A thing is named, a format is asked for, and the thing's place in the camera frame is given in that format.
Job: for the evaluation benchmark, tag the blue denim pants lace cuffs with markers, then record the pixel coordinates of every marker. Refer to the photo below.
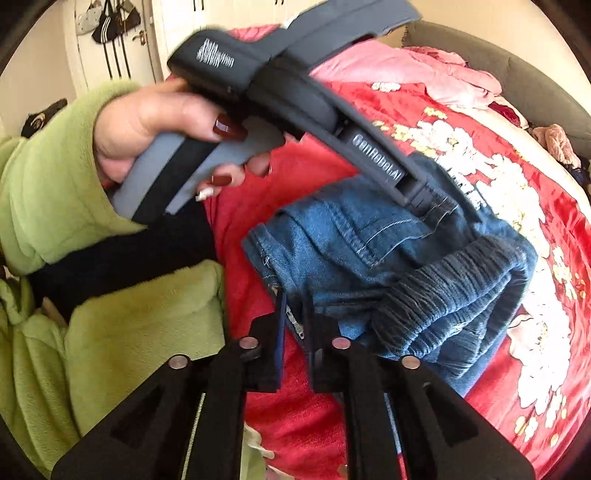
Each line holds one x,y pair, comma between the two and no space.
397,258

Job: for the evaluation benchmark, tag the pink quilt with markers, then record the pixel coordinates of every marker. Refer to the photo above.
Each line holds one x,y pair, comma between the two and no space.
406,69

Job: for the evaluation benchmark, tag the person's left forearm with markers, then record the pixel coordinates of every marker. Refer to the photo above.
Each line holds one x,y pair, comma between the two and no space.
55,180

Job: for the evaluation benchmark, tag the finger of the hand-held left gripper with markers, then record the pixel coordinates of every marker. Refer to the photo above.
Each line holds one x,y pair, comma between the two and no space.
429,198

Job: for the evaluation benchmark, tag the person's black garment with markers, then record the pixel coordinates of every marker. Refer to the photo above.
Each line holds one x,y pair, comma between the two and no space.
120,263

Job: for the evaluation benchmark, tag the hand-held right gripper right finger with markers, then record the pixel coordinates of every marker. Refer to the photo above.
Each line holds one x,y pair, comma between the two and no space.
310,355

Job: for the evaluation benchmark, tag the red floral blanket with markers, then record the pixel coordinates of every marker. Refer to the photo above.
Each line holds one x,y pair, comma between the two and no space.
521,194

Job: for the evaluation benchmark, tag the person's green fleece robe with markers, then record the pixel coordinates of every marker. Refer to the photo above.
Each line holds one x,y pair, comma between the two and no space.
129,332

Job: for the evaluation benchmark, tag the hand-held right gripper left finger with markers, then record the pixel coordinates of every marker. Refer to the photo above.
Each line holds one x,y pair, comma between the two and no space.
279,344

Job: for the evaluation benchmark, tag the pink fuzzy garment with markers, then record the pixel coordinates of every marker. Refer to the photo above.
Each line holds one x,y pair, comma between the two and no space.
556,143

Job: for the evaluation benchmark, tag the cream wardrobe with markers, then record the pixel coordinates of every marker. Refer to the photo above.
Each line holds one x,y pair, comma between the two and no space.
184,32

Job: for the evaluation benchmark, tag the black patterned item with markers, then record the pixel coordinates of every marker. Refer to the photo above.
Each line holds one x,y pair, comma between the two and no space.
41,120

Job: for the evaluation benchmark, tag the hanging bags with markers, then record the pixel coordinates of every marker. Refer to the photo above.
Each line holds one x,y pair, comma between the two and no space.
108,21

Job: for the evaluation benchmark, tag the person's left hand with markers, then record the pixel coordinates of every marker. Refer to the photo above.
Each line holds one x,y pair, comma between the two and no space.
138,124

